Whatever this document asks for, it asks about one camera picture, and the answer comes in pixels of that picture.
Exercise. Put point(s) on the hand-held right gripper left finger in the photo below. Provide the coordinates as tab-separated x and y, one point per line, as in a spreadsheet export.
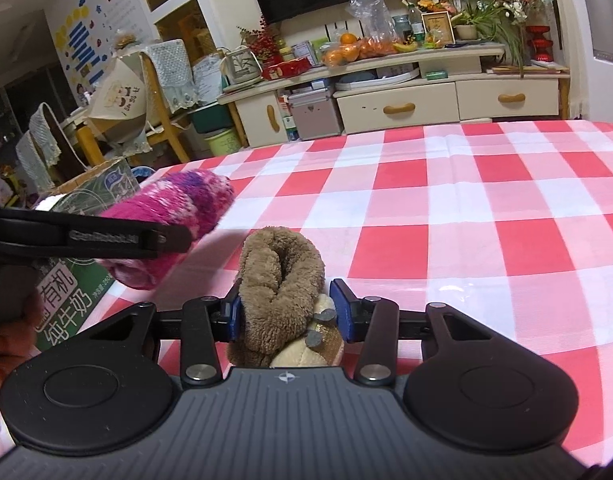
235	317

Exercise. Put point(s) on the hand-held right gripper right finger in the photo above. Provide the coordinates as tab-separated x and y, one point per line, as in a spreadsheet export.
344	317

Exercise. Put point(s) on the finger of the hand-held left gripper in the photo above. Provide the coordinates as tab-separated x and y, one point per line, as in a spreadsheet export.
174	240

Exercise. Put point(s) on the magenta knitted sock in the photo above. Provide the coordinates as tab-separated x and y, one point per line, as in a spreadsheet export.
186	200

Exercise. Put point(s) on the brown and cream plush toy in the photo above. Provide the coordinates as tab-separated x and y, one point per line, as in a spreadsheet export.
266	280

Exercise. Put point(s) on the green printed cardboard box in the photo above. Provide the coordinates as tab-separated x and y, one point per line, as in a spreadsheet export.
71	285

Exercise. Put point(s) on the person's left hand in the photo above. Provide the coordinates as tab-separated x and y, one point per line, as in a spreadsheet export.
11	340

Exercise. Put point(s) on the pile of toys and boxes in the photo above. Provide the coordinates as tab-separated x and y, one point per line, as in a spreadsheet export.
1	190

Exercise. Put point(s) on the blue cloth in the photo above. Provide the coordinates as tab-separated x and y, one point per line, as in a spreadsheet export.
142	172

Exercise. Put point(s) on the green trash bin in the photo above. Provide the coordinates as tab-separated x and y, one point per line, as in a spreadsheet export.
224	142

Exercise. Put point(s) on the wooden chair lace cover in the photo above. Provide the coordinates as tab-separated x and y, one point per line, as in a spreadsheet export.
41	130
171	65

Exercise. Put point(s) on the dark display shelf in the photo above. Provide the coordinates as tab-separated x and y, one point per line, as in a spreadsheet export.
1	130

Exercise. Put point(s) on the teal storage crate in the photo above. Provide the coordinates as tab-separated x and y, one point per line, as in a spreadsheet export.
211	117

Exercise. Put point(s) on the red checkered tablecloth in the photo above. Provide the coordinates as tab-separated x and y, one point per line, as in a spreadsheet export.
436	210

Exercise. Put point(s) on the canvas tote bag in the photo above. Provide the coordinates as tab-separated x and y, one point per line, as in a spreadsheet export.
119	95

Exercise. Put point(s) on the laminated paper sheet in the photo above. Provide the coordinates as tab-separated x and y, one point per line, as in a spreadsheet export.
207	80

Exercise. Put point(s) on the green white carton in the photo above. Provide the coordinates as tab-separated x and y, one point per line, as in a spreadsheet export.
288	117

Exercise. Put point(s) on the pink storage box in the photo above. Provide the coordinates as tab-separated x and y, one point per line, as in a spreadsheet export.
314	117

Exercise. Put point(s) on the food basket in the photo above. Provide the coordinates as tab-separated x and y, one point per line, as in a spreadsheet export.
125	40

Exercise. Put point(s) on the red gift box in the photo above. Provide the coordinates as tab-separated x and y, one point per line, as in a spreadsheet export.
286	67

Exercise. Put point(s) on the red berry branches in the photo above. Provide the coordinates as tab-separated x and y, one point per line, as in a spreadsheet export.
264	42

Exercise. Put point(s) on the white oval tray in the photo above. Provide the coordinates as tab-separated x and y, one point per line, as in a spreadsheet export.
376	79

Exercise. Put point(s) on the pile of oranges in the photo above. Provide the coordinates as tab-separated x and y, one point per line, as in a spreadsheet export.
341	54

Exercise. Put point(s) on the cream TV cabinet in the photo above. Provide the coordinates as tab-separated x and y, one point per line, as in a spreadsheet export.
481	97

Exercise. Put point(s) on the small green box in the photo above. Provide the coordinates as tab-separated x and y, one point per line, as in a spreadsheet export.
436	74

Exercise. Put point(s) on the bunch of bananas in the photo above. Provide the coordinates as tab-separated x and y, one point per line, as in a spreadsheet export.
405	46

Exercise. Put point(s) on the glass jar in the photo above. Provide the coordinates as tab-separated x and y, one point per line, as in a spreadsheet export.
401	27

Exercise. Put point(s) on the green plastic bottle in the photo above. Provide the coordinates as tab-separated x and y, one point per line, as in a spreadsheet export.
415	25

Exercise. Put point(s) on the clear plastic bag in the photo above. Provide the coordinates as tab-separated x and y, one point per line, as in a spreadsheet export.
369	10

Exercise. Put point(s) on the wooden framed picture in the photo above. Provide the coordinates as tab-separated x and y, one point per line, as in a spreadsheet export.
438	29

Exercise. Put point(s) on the potted green plant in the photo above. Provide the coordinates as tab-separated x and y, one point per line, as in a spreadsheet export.
467	32

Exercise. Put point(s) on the white standing air conditioner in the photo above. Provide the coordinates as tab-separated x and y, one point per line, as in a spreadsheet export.
601	10

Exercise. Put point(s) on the colourful wall poster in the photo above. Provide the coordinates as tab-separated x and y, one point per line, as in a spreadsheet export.
86	45

